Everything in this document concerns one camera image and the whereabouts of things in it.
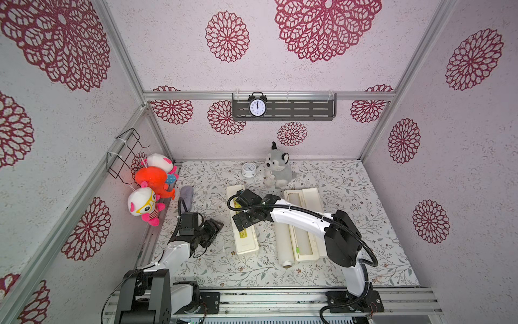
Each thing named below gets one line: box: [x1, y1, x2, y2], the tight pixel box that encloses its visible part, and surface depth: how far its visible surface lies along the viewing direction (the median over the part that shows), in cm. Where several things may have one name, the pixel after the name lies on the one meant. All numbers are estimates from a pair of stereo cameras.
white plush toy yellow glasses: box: [127, 186, 166, 227], surface depth 82 cm
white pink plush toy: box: [143, 153, 178, 175], surface depth 97 cm
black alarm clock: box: [248, 91, 268, 118], surface depth 92 cm
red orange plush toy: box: [134, 166, 176, 201], surface depth 91 cm
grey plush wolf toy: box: [264, 141, 293, 189], surface depth 99 cm
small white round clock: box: [241, 162, 257, 179], surface depth 115 cm
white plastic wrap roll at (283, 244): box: [273, 222, 293, 268], surface depth 85 cm
